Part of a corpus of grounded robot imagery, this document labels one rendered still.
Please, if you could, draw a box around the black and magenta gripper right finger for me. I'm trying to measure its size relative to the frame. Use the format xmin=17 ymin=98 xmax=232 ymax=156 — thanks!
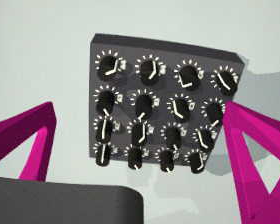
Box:
xmin=223 ymin=101 xmax=280 ymax=224

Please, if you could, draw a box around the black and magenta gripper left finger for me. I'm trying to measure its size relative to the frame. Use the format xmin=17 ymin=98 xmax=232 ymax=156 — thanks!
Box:
xmin=0 ymin=101 xmax=57 ymax=182

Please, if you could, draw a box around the dark grey knob box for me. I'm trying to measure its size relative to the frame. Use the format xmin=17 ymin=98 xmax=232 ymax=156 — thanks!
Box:
xmin=89 ymin=33 xmax=245 ymax=174

